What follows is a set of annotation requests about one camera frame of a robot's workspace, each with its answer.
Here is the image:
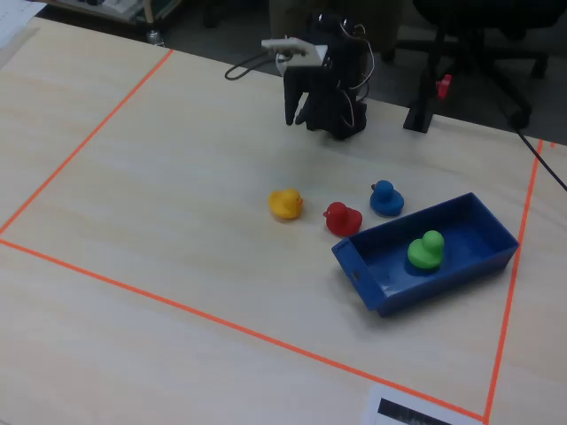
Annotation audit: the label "thin black camera cable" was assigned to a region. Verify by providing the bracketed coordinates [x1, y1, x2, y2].
[223, 47, 285, 82]

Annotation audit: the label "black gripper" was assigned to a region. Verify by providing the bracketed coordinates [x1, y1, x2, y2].
[283, 56, 331, 130]

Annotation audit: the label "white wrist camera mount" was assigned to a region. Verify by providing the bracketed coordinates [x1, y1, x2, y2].
[260, 36, 330, 70]

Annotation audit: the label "black clamp stand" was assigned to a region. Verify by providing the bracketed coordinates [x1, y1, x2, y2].
[402, 66, 439, 134]

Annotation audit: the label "yellow rubber duck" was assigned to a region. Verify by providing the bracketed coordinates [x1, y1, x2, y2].
[268, 188, 305, 221]

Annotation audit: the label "black office chair base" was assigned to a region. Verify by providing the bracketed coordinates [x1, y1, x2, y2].
[392, 0, 567, 128]

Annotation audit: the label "blue rubber duck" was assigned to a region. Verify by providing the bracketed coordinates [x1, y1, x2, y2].
[369, 179, 405, 218]

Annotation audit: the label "green rubber duck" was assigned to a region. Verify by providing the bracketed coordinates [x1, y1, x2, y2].
[407, 229, 446, 272]

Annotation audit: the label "wooden shelf unit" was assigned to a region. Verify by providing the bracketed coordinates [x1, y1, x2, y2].
[43, 0, 183, 28]

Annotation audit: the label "white paper label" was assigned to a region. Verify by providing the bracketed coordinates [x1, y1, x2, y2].
[360, 383, 485, 425]

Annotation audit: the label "white paper sheets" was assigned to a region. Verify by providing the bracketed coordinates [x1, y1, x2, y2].
[0, 0, 45, 49]

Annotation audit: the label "blue plastic box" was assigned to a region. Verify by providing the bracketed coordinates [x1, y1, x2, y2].
[331, 191, 520, 319]

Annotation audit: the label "thin white arm wires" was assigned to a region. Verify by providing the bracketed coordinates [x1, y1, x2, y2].
[338, 17, 376, 92]

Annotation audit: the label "gray metal pole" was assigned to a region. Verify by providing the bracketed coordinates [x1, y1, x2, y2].
[509, 112, 567, 193]

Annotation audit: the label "red rubber duck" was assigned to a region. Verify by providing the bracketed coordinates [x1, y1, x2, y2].
[322, 201, 363, 237]

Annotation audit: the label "orange tape line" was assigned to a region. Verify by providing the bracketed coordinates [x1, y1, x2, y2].
[0, 238, 487, 421]
[484, 139, 545, 424]
[0, 48, 175, 236]

